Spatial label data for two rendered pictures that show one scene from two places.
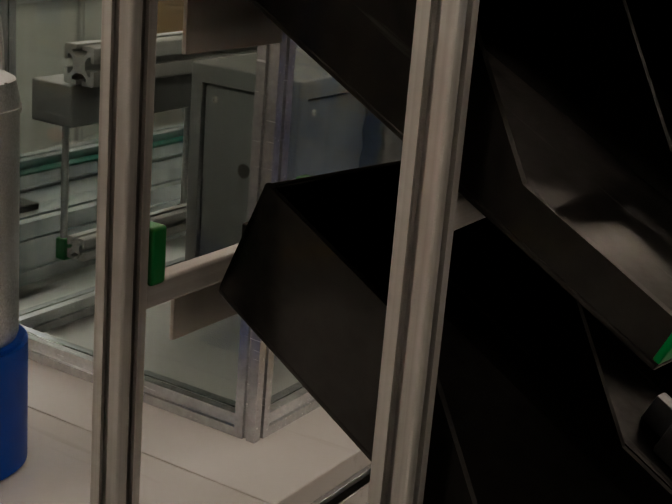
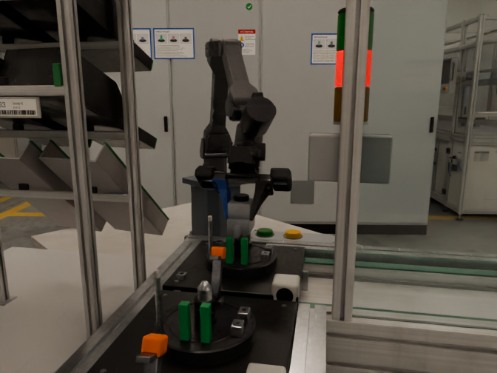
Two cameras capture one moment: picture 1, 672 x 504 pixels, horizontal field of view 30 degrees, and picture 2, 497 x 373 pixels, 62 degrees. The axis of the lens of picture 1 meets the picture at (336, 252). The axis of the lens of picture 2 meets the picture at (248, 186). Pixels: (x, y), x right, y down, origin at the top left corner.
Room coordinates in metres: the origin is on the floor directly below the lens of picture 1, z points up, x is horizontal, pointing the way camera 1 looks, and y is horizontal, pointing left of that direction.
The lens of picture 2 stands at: (0.59, 0.76, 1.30)
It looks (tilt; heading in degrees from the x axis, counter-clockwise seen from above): 12 degrees down; 249
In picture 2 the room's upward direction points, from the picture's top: straight up
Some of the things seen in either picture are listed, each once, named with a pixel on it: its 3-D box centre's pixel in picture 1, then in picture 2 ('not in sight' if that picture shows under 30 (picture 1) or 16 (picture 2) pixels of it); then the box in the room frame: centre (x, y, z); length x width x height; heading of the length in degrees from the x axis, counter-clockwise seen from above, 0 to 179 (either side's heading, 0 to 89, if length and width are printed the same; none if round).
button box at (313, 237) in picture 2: not in sight; (292, 247); (0.14, -0.11, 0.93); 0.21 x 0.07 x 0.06; 149
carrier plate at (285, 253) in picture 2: not in sight; (241, 268); (0.33, 0.03, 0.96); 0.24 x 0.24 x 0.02; 59
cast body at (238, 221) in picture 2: not in sight; (240, 214); (0.33, 0.04, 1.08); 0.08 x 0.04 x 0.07; 59
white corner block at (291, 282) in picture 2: not in sight; (285, 289); (0.29, 0.17, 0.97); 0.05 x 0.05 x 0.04; 59
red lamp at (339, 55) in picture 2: not in sight; (353, 69); (0.23, 0.23, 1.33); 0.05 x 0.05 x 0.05
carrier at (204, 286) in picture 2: not in sight; (205, 307); (0.46, 0.25, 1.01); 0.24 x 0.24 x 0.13; 59
